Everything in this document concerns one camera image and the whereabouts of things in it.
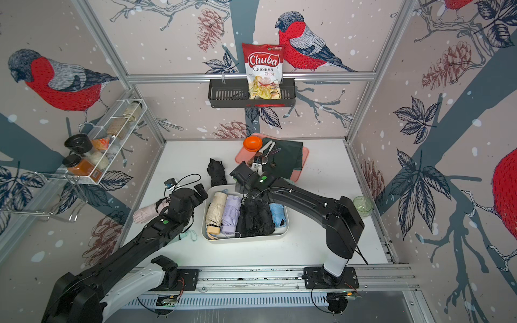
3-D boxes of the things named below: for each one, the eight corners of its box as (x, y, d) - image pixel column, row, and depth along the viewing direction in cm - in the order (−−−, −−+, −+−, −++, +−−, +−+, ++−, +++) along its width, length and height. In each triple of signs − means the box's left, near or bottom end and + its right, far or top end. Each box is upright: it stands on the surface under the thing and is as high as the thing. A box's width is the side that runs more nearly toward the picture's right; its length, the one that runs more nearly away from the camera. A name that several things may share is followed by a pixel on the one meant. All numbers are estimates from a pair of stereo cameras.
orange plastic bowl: (243, 151, 114) (242, 148, 112) (244, 140, 121) (243, 136, 118) (262, 151, 114) (262, 147, 112) (262, 140, 121) (262, 136, 118)
